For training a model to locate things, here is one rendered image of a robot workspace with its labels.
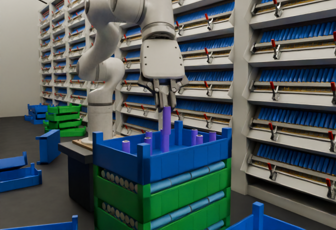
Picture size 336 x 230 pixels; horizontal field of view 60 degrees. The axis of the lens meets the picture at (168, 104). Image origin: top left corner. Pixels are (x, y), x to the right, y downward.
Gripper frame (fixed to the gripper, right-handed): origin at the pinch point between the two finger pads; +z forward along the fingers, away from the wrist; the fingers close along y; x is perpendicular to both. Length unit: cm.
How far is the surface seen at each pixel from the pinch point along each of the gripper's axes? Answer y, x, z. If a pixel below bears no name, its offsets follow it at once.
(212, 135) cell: -14.1, -9.6, 5.9
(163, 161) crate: 1.8, 0.5, 13.5
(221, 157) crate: -15.7, -9.8, 11.9
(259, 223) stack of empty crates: -20.5, -5.8, 28.0
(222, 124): -53, -89, -19
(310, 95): -73, -39, -16
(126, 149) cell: 8.8, -5.3, 9.3
